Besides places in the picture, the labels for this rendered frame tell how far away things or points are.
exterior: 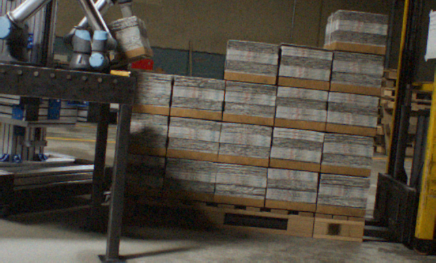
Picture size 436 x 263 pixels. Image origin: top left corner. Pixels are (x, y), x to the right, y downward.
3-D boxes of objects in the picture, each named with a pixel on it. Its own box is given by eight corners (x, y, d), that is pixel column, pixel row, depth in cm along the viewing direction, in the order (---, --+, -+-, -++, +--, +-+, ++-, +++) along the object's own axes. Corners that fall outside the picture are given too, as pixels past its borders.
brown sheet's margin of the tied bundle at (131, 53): (102, 69, 354) (100, 61, 354) (149, 55, 354) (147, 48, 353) (96, 67, 338) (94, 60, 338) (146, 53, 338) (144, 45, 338)
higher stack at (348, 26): (302, 222, 379) (325, 16, 372) (349, 226, 379) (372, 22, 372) (311, 237, 340) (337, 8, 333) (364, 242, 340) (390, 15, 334)
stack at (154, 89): (118, 203, 377) (131, 70, 373) (303, 222, 379) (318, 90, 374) (107, 217, 338) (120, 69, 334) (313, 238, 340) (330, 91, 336)
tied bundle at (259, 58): (223, 80, 373) (227, 43, 372) (271, 85, 373) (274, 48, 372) (223, 80, 336) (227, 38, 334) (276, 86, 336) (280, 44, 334)
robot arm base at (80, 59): (64, 66, 369) (65, 50, 368) (82, 67, 381) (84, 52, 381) (80, 67, 360) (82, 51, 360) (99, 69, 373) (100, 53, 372)
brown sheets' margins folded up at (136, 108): (120, 180, 376) (128, 99, 373) (306, 199, 378) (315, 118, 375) (110, 191, 338) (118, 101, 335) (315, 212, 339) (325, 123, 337)
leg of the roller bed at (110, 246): (116, 257, 266) (131, 104, 263) (119, 261, 261) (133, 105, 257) (103, 257, 264) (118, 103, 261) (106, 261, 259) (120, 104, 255)
